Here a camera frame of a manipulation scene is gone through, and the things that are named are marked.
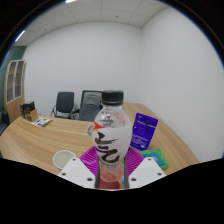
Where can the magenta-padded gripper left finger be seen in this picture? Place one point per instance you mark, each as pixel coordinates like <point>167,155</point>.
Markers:
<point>76,171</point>

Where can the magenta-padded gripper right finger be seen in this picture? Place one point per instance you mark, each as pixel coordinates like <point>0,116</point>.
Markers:
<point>146,171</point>

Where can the clear pink drink bottle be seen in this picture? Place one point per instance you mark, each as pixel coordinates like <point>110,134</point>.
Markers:
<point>110,140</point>

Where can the flat teal box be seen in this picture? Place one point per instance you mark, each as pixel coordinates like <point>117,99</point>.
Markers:
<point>159,160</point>

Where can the white ceramic mug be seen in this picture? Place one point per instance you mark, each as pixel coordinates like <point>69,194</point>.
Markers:
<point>64,160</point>

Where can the folded green cloth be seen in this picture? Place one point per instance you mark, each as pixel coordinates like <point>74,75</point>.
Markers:
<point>160,155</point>

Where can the small light blue box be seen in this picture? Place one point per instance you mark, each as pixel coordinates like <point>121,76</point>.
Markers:
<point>122,180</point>

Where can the purple standing package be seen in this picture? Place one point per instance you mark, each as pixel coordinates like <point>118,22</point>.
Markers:
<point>143,131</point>

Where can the white green printed leaflet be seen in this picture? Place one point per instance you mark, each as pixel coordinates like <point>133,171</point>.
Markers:
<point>41,122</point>

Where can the grey mesh office chair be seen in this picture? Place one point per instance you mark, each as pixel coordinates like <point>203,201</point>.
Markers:
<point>88,106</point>

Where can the black office chair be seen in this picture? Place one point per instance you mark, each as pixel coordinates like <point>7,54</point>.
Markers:
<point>64,104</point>

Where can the dark brown open carton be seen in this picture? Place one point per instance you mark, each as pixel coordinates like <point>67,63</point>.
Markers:
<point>28,111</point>

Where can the black leather armchair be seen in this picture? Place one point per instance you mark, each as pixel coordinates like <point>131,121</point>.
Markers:
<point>4,121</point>

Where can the wooden glass-door cabinet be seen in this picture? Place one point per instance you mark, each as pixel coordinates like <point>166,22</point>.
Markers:
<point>15,90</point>

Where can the ceiling light panel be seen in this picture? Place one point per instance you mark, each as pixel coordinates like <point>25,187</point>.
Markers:
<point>19,35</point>
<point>70,1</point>

